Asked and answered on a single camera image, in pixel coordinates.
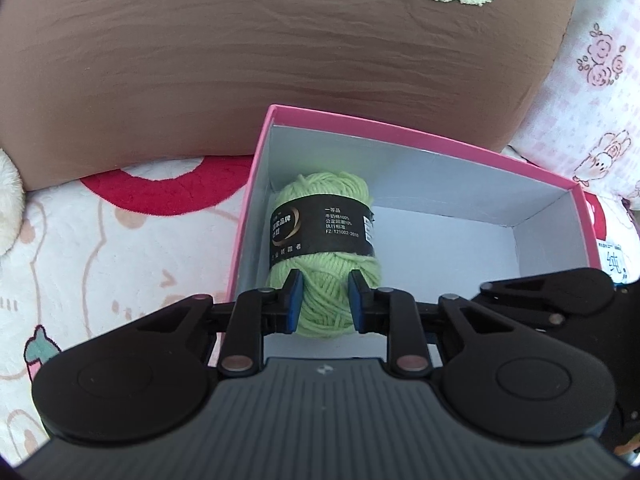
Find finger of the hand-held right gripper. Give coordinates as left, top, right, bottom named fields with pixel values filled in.
left=479, top=267, right=617, bottom=331

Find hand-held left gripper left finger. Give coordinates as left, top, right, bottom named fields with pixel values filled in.
left=132, top=268, right=304, bottom=377

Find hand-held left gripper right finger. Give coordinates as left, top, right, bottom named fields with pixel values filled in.
left=347, top=268, right=521, bottom=378

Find green yarn ball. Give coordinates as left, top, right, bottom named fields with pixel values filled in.
left=264, top=170, right=383, bottom=343

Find pink cardboard box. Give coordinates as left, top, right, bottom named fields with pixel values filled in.
left=212, top=104, right=607, bottom=361

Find blue tissue pack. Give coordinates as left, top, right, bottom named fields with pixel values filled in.
left=597, top=240, right=632, bottom=286

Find pink checked printed pillow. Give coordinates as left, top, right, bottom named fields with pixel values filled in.
left=505, top=0, right=640, bottom=211

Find bear printed blanket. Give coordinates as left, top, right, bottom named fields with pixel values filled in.
left=0, top=145, right=640, bottom=468

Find brown embroidered pillow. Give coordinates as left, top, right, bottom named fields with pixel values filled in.
left=0, top=0, right=581, bottom=193

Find grey rabbit plush toy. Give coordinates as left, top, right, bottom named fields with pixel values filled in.
left=0, top=147, right=25, bottom=256

